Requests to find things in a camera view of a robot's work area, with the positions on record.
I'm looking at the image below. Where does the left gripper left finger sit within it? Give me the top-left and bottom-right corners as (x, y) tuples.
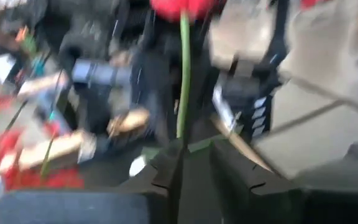
(0, 139), (183, 224)

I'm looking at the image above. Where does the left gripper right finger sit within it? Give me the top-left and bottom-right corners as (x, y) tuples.
(209, 141), (358, 224)

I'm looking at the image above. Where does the red artificial flower bunch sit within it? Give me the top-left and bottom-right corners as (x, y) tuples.
(0, 93), (85, 224)

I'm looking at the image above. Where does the red artificial tulip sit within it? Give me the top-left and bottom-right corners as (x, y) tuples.
(149, 0), (226, 141)

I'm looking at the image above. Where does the black labelled control box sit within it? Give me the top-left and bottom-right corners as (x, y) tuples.
(219, 71), (276, 141)

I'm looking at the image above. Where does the black aluminium table frame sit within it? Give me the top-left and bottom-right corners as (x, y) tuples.
(265, 0), (291, 94)

